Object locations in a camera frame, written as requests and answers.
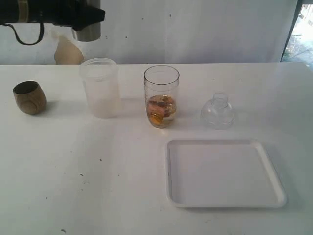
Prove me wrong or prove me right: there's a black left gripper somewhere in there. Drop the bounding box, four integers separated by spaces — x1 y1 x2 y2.
41 0 105 31

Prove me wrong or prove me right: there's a stainless steel cup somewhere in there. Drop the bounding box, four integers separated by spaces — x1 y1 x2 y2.
71 23 101 42

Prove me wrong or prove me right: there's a round wooden cup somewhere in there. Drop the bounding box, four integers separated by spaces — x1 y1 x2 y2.
13 81 47 115

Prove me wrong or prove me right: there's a clear domed shaker lid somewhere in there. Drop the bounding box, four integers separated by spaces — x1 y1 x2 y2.
201 92 235 130

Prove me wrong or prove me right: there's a clear plastic shaker tumbler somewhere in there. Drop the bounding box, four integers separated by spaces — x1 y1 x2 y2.
143 65 180 128

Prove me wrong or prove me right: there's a frosted plastic jar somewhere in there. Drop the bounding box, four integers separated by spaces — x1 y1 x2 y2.
79 58 121 118

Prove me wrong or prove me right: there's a white plastic tray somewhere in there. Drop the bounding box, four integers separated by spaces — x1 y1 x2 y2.
165 139 287 209

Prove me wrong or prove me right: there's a dark window frame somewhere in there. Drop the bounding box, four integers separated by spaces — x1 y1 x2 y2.
281 0 313 68

